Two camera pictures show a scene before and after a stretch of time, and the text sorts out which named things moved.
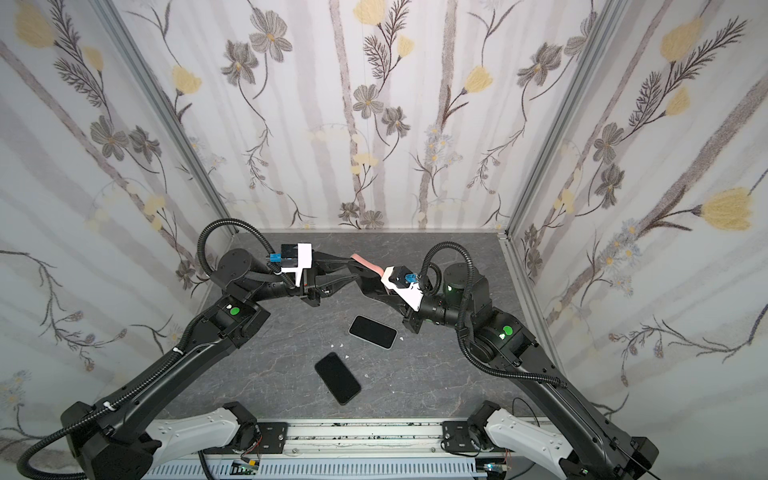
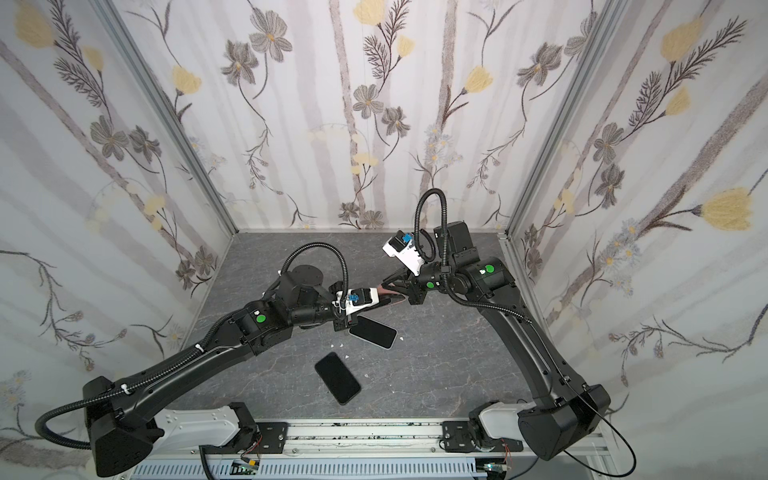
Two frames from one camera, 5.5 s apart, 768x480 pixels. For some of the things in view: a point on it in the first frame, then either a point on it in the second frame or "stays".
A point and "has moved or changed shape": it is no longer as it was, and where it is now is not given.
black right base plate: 457,437 stays
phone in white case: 373,331 stays
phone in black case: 337,378 stays
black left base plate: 273,436 stays
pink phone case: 376,268 has moved or changed shape
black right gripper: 391,297 → 413,288
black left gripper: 313,279 → 342,313
